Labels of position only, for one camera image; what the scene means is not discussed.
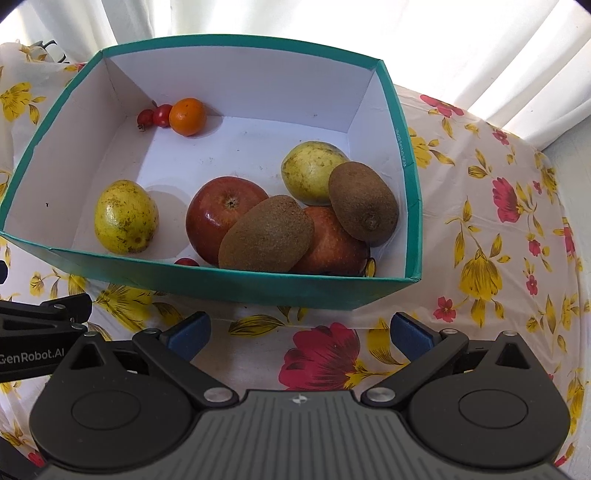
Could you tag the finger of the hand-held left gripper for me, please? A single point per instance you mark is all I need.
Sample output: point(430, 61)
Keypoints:
point(69, 304)

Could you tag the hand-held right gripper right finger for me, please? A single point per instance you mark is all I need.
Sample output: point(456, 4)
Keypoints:
point(411, 334)

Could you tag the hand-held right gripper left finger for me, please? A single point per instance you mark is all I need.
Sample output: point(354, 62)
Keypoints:
point(190, 334)

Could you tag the orange-red apple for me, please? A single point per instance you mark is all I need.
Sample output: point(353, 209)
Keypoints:
point(334, 244)

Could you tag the yellow-green and red apple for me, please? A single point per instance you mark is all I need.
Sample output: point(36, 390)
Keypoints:
point(217, 212)

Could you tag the teal cardboard box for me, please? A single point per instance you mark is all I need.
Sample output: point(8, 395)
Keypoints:
point(258, 92)

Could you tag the red cherry tomato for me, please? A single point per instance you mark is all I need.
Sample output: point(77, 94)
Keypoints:
point(145, 119)
point(162, 115)
point(186, 262)

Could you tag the small yellow fruit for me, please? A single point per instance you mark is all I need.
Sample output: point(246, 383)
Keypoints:
point(370, 267)

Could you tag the yellow guava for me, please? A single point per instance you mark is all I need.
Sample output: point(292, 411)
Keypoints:
point(125, 217)
point(307, 170)

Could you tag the brown kiwi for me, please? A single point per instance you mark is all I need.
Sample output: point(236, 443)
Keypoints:
point(362, 201)
point(268, 235)

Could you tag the floral tablecloth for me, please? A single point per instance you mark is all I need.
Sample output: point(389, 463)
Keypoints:
point(498, 230)

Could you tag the small orange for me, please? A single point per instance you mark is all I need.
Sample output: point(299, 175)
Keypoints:
point(187, 116)

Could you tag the white curtain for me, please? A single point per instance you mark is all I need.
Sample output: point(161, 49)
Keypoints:
point(438, 46)

